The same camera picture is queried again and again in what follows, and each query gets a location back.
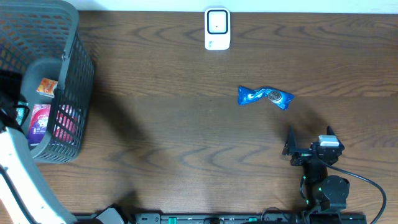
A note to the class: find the teal green snack packet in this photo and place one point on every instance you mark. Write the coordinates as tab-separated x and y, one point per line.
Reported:
22	112

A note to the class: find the blue Oreo cookie pack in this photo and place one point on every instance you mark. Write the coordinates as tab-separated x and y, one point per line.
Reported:
280	98

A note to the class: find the small orange snack box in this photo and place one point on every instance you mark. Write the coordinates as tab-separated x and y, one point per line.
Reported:
47	87

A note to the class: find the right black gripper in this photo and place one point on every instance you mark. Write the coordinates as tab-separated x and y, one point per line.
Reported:
302	155

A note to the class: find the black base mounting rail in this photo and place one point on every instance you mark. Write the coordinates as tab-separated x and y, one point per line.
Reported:
272	217

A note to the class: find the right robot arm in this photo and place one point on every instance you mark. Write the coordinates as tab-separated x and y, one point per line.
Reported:
325	194

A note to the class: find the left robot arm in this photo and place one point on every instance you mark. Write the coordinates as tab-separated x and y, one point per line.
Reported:
24	192

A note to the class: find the grey plastic mesh basket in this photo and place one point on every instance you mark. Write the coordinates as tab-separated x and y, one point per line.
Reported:
40	39

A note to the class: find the red purple snack bag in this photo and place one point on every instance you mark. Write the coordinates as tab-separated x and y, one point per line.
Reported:
39	121

